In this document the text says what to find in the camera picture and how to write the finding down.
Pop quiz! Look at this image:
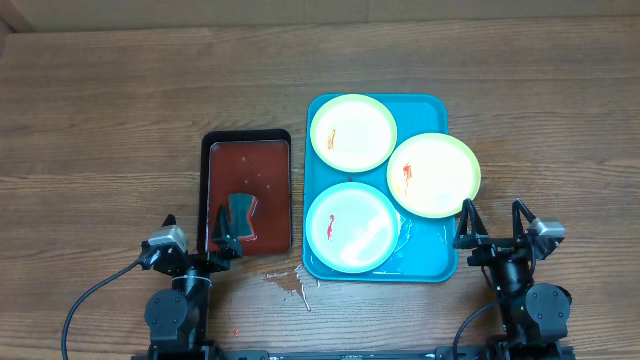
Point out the yellow plate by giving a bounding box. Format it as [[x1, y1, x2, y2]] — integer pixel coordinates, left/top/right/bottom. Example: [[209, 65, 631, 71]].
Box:
[[386, 133, 481, 218], [310, 94, 398, 173]]

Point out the black tray with red water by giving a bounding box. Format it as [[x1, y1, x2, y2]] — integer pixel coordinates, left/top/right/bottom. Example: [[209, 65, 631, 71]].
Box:
[[197, 129, 292, 256]]

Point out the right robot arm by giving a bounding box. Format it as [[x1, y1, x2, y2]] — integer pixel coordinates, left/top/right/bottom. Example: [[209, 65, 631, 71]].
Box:
[[445, 199, 575, 359]]

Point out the light blue plate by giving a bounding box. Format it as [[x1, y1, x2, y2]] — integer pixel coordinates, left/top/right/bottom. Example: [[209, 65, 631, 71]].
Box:
[[304, 182, 401, 274]]

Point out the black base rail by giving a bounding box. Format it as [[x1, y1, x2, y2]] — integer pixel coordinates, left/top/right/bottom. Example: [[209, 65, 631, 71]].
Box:
[[130, 345, 576, 360]]

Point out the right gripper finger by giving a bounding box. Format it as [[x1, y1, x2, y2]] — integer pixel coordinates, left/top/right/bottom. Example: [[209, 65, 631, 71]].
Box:
[[456, 198, 488, 240], [512, 199, 536, 238]]

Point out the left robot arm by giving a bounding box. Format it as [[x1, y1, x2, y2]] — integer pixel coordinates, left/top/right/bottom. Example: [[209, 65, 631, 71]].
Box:
[[139, 206, 242, 360]]

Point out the teal plastic tray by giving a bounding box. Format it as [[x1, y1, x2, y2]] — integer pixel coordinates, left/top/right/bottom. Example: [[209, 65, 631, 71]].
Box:
[[302, 93, 458, 283]]

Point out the green orange sponge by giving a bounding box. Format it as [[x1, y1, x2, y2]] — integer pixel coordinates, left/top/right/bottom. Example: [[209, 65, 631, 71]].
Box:
[[228, 193, 257, 241]]

